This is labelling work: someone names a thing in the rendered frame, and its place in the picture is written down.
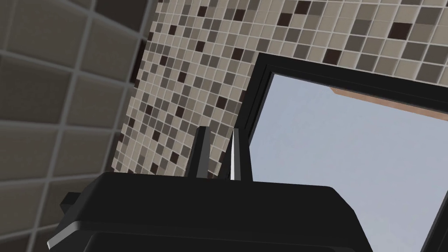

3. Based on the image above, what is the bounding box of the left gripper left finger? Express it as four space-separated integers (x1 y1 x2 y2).
185 126 212 179

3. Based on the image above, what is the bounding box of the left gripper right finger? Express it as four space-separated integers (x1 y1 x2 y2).
217 128 253 182

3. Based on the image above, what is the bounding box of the black framed window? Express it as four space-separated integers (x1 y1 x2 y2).
236 52 448 252

